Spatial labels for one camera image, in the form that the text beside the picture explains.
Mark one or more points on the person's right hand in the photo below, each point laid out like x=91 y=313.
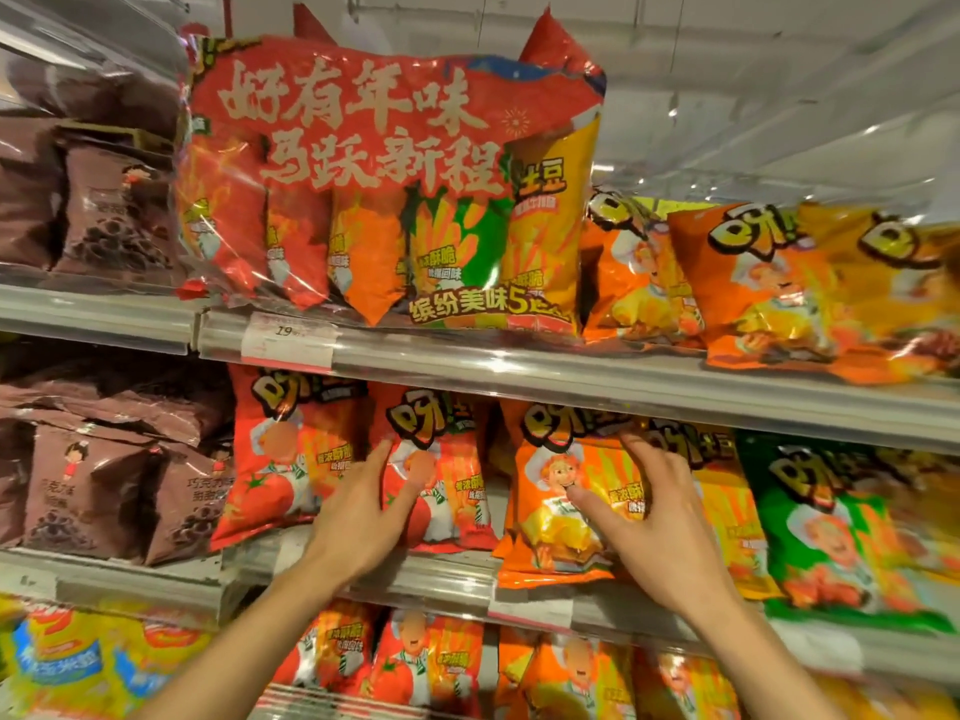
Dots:
x=667 y=547

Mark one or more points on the person's left hand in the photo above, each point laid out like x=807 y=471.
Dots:
x=352 y=524

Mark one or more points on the yellow chef-print chips bag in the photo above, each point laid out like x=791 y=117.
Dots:
x=735 y=517

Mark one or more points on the orange potato stick bag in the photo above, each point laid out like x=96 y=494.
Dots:
x=555 y=532

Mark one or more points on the grey metal store shelf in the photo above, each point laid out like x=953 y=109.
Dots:
x=600 y=382

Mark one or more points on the orange chip bags group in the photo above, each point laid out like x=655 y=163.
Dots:
x=637 y=292

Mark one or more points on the person's left forearm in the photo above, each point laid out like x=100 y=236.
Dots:
x=247 y=652

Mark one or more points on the brown snack bags group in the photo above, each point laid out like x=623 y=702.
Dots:
x=97 y=487

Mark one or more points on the large yellow blue snack bag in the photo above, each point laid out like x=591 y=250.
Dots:
x=67 y=659

